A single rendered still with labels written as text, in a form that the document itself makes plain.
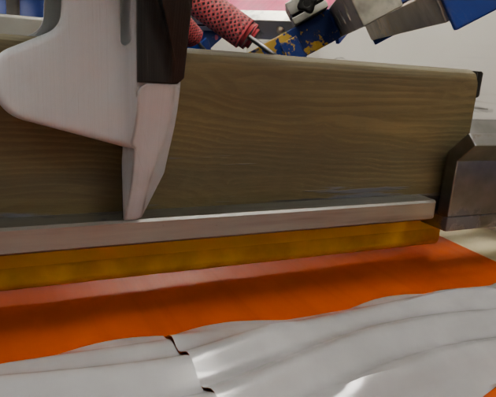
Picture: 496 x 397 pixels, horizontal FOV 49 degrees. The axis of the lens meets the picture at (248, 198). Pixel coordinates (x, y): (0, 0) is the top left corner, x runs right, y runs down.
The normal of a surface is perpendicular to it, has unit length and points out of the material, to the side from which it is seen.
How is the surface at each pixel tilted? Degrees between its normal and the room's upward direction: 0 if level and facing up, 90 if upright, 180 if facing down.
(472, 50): 90
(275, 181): 90
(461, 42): 90
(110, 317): 0
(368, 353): 26
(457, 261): 0
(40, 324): 0
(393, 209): 90
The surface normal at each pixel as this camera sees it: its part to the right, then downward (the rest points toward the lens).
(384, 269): 0.07, -0.96
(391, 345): 0.32, -0.70
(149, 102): 0.41, 0.44
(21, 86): 0.44, 0.11
